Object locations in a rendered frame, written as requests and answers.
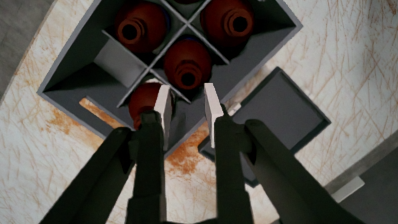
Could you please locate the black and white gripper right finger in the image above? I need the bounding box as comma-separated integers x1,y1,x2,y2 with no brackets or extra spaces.
204,83,366,224

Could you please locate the dark grey rectangular tray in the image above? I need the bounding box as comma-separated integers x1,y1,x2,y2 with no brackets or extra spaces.
197,67,332,188

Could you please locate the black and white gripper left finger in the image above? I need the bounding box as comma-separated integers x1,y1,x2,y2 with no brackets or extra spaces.
38,85,172,224

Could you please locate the dark grey crate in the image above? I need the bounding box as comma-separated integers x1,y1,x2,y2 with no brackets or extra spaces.
36,0,279,160

